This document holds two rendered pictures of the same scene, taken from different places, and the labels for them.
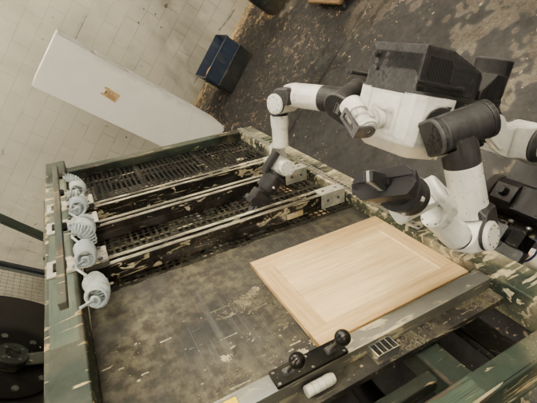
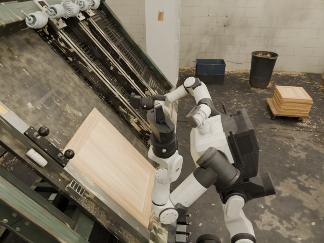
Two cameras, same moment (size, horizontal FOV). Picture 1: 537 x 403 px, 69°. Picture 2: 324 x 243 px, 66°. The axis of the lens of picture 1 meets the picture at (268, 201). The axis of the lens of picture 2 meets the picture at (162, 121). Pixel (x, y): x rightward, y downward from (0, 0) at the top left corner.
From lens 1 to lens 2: 28 cm
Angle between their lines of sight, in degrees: 6
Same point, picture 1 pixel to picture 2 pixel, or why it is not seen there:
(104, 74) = (169, 7)
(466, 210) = (176, 195)
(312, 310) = (80, 145)
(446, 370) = (79, 231)
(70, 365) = not seen: outside the picture
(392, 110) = (212, 132)
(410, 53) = (245, 124)
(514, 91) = (272, 227)
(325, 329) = not seen: hidden behind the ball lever
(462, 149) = (207, 172)
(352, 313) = (89, 168)
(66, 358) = not seen: outside the picture
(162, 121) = (160, 51)
